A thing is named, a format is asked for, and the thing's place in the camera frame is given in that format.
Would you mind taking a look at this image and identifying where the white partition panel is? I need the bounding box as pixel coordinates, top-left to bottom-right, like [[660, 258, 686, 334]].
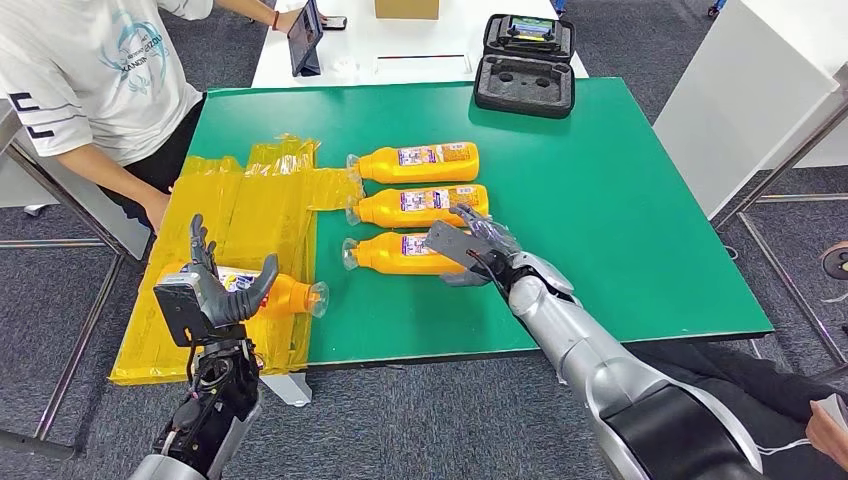
[[0, 99, 154, 263], [652, 0, 839, 221]]

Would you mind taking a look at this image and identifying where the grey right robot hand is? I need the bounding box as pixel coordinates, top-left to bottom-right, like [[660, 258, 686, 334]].
[[439, 203, 526, 289]]

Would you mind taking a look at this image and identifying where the black remote controller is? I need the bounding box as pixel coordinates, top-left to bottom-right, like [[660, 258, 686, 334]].
[[498, 16, 566, 46]]

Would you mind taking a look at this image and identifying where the yellow plastic wrapped board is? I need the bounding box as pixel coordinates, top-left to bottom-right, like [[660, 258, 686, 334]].
[[109, 135, 364, 387]]

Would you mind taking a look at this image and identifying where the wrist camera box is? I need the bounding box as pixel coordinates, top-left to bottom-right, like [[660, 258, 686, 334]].
[[423, 220, 497, 273], [153, 264, 223, 349]]

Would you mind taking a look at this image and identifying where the person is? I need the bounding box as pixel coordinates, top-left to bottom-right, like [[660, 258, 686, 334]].
[[625, 341, 848, 480], [0, 0, 306, 234]]

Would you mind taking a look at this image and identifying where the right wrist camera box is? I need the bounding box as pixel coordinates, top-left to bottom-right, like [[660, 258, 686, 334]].
[[423, 220, 497, 273]]

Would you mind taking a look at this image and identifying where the black tablet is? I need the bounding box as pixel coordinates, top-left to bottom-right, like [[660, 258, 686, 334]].
[[286, 0, 326, 79]]

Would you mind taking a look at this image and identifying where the white table foot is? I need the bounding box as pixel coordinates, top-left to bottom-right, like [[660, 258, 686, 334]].
[[259, 372, 313, 409]]

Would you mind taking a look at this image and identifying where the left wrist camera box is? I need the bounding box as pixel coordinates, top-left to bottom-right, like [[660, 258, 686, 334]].
[[153, 264, 223, 349]]

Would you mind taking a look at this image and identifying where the orange detergent bottle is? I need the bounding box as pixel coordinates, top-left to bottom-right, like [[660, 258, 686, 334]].
[[341, 231, 468, 276], [345, 141, 481, 185], [155, 261, 331, 319], [344, 184, 491, 229]]

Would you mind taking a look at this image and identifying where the steel tube frame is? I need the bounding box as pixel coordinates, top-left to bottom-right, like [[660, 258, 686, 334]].
[[0, 99, 127, 462], [712, 62, 848, 386]]

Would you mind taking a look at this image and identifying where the flat white box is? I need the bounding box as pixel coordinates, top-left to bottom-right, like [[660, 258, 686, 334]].
[[375, 54, 472, 74]]

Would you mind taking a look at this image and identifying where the cardboard box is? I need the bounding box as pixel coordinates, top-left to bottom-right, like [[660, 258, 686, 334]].
[[374, 0, 441, 21]]

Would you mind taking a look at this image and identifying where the black foam carrying case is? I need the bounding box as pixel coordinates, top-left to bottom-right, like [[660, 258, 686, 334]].
[[472, 13, 576, 121]]

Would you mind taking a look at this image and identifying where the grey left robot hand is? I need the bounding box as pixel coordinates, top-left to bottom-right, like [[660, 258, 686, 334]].
[[188, 213, 281, 331]]

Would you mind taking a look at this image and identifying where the white table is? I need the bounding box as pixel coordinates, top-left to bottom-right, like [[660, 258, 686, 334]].
[[250, 0, 590, 89]]

